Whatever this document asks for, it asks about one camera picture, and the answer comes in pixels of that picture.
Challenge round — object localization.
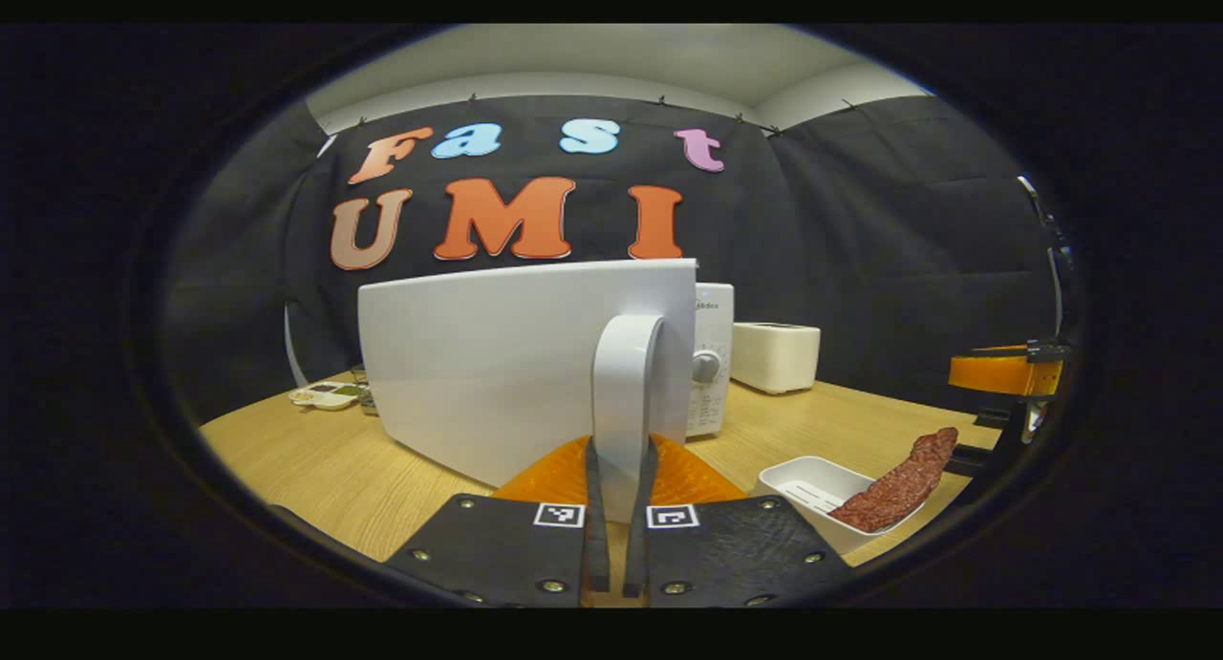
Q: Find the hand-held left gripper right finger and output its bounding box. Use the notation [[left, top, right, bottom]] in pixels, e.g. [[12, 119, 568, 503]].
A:
[[623, 434, 853, 608]]

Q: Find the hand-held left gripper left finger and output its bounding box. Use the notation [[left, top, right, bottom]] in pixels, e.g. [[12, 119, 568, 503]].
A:
[[382, 436, 612, 608]]

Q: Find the brown meat slab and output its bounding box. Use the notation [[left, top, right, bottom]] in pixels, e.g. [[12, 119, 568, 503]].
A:
[[827, 427, 959, 534]]

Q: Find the white food tray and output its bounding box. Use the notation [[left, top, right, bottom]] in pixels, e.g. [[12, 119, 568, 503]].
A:
[[758, 456, 942, 556]]

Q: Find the white microwave oven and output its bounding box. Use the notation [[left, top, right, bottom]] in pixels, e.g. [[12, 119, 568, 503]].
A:
[[358, 258, 736, 525]]

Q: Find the white toaster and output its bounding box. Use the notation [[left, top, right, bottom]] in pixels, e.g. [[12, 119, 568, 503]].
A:
[[732, 322, 822, 395]]

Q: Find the white divided sauce dish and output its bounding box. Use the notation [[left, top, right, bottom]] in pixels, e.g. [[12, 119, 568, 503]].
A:
[[290, 381, 367, 411]]

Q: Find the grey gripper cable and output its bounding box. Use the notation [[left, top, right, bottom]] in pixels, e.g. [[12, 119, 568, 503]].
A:
[[1016, 174, 1078, 341]]

